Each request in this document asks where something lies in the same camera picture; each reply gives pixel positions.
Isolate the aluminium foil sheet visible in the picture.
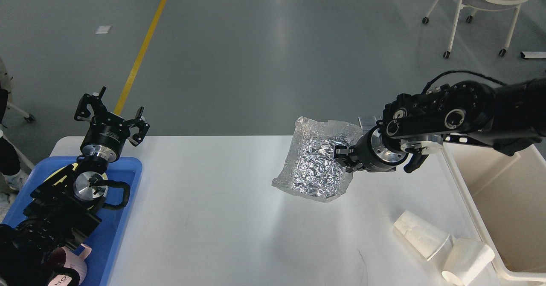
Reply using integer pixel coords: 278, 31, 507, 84
272, 116, 363, 202

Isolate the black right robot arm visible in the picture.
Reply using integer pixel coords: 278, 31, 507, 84
333, 76, 546, 173

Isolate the blue plastic tray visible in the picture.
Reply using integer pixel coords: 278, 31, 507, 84
2, 156, 142, 286

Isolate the white bar on floor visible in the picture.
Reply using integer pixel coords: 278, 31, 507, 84
520, 51, 546, 60

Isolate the left clear floor plate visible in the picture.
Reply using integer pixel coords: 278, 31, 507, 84
358, 116, 377, 131

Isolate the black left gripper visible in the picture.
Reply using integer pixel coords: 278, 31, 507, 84
74, 87, 150, 162

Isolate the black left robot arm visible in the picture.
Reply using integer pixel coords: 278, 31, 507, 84
1, 87, 150, 286

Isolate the white paper cup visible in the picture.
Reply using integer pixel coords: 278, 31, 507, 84
393, 210, 450, 261
441, 238, 495, 286

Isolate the person in black clothes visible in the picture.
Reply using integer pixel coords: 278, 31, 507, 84
0, 56, 30, 192

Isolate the beige plastic bin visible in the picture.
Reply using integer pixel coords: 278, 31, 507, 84
443, 142, 546, 286

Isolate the pink ribbed mug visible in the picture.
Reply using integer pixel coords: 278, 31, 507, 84
44, 244, 92, 286

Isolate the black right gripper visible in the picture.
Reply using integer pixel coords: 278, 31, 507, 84
334, 126, 408, 173

